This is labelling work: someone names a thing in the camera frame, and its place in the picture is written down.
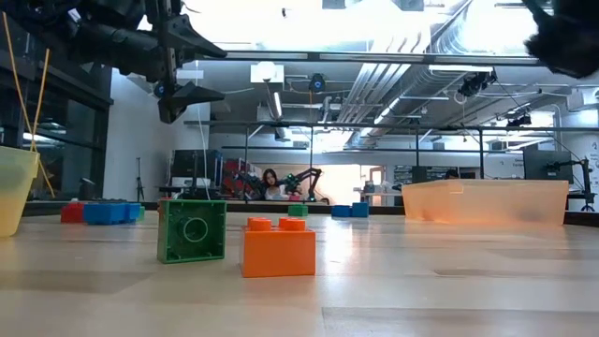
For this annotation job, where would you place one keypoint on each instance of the background black robot arm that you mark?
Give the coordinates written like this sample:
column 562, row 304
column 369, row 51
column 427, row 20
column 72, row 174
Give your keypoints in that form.
column 311, row 174

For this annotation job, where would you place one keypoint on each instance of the person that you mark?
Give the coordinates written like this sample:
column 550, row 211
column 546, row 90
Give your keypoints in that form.
column 270, row 180
column 451, row 174

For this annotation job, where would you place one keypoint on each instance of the orange translucent plastic bin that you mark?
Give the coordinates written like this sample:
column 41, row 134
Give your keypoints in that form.
column 486, row 206

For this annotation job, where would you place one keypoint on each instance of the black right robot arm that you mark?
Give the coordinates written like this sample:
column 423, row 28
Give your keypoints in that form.
column 571, row 42

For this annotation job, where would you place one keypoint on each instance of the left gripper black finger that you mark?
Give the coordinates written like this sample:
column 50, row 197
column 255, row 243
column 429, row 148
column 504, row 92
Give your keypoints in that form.
column 192, row 44
column 187, row 96

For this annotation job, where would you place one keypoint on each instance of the black computer monitor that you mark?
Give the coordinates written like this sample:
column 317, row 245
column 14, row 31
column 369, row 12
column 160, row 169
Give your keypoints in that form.
column 547, row 166

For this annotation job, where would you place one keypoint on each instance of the grey overhead beam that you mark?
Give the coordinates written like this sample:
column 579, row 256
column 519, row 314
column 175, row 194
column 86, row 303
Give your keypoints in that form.
column 374, row 58

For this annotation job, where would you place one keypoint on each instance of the yellow translucent plastic bin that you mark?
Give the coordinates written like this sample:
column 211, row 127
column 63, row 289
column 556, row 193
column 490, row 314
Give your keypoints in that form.
column 16, row 201

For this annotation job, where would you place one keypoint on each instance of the black ceiling equipment cluster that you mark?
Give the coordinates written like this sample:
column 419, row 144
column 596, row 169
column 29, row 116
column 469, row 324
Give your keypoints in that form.
column 518, row 121
column 477, row 83

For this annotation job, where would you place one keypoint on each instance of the white square ceiling light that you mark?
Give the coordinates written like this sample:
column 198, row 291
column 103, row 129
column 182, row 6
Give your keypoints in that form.
column 267, row 72

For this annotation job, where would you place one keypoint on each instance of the small red building block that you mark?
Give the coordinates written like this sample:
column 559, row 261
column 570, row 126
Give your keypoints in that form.
column 72, row 214

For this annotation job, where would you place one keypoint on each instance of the red storage rack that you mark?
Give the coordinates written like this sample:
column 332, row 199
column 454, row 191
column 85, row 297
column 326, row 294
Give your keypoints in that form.
column 234, row 173

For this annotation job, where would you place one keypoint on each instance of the black tripod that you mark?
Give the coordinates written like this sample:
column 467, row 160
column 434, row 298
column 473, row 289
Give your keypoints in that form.
column 139, row 180

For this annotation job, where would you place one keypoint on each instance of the small orange building block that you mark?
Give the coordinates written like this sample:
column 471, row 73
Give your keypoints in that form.
column 278, row 255

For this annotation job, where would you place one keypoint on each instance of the black background railing frame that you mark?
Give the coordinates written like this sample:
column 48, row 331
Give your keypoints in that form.
column 355, row 125

